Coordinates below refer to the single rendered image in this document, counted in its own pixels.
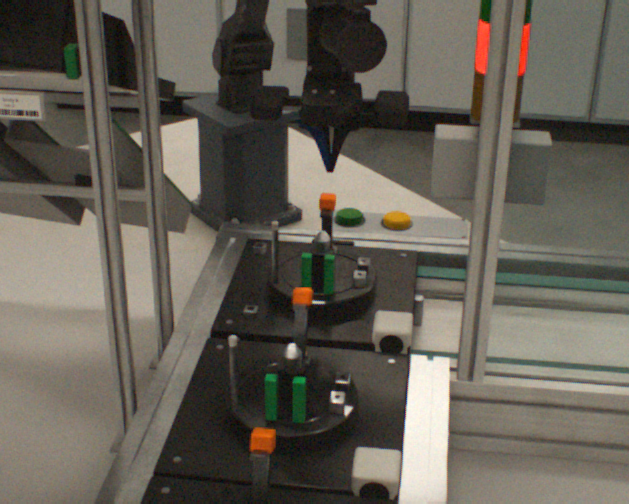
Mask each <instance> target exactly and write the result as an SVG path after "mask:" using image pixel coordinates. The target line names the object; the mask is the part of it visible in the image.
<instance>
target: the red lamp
mask: <svg viewBox="0 0 629 504"><path fill-rule="evenodd" d="M489 27H490V24H487V23H484V22H482V21H481V20H479V27H478V38H477V50H476V61H475V68H476V69H477V70H478V71H479V72H481V73H484V74H485V69H486V59H487V49H488V37H489Z"/></svg>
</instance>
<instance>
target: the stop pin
mask: <svg viewBox="0 0 629 504"><path fill-rule="evenodd" d="M423 310H424V296H422V295H415V296H414V308H413V323H412V325H413V326H416V327H422V324H423Z"/></svg>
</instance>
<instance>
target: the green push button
mask: <svg viewBox="0 0 629 504"><path fill-rule="evenodd" d="M336 220H337V221H338V222H339V223H341V224H345V225H356V224H359V223H361V222H362V221H363V212H361V211H360V210H358V209H355V208H344V209H341V210H339V211H338V212H337V213H336Z"/></svg>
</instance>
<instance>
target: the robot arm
mask: <svg viewBox="0 0 629 504"><path fill-rule="evenodd" d="M305 2H306V5H307V9H306V32H307V67H306V76H305V80H304V83H303V92H302V96H300V95H289V89H288V88H287V87H285V86H268V85H264V76H263V71H271V66H272V59H273V48H274V41H273V40H272V37H271V34H270V33H269V30H268V27H267V24H266V16H267V10H268V5H269V0H237V1H236V7H235V13H234V14H233V15H232V16H231V17H230V18H228V19H227V20H226V21H225V22H224V23H223V24H222V28H221V32H220V37H216V40H215V44H214V47H213V50H212V64H213V68H214V69H215V71H216V72H217V73H218V75H220V79H219V80H218V100H217V101H216V104H217V105H219V106H221V107H223V108H225V109H227V110H229V111H231V112H233V113H235V114H241V113H245V112H249V111H250V115H251V117H252V118H253V119H261V120H278V119H279V118H280V117H281V116H282V111H292V112H299V115H300V121H299V123H298V125H299V128H303V129H307V130H308V131H309V133H310V134H311V136H312V138H313V140H314V141H315V143H316V146H317V148H318V151H319V154H320V156H321V159H323V162H324V166H325V168H326V171H327V173H333V172H334V169H335V166H336V162H337V159H338V156H339V153H340V150H341V147H342V145H343V143H344V141H345V139H346V137H347V135H348V134H349V131H356V130H358V129H359V128H360V124H361V121H362V117H363V115H374V120H375V121H376V123H378V124H379V125H399V126H402V125H405V124H406V122H407V116H408V110H409V96H408V95H407V92H406V91H397V90H380V91H378V93H377V96H376V100H375V99H363V92H362V85H361V83H360V82H354V73H366V72H369V71H371V70H373V69H374V68H376V67H377V66H378V65H379V64H380V63H381V61H382V60H383V58H384V56H385V52H386V47H387V41H386V39H385V35H384V33H383V31H382V29H381V28H380V27H379V26H378V25H376V24H375V23H373V22H372V21H371V10H370V9H369V8H367V7H365V5H376V4H377V0H305ZM224 61H225V62H224ZM329 125H330V126H331V127H334V137H333V144H332V151H331V144H330V131H329Z"/></svg>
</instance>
